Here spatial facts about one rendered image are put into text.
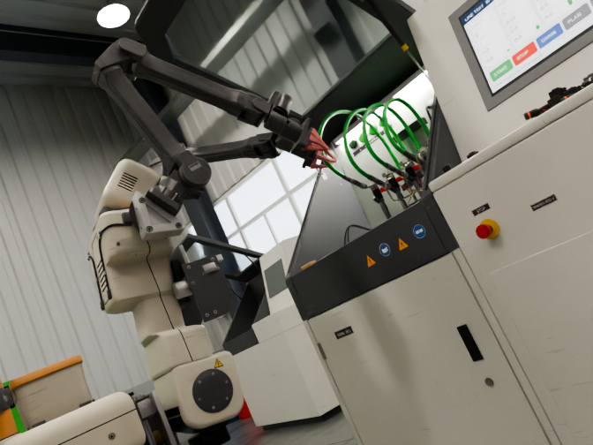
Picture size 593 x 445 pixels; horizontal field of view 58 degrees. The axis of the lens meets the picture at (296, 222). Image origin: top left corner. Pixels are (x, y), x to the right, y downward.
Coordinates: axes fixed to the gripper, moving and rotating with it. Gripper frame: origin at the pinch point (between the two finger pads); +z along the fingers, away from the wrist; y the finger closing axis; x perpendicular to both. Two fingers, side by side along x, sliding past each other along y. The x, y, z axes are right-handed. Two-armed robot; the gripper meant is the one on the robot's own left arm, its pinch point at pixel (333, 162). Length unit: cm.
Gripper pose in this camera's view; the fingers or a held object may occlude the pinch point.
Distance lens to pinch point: 180.4
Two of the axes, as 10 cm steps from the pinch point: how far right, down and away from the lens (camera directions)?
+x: -2.5, 7.5, -6.1
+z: 9.2, 3.9, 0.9
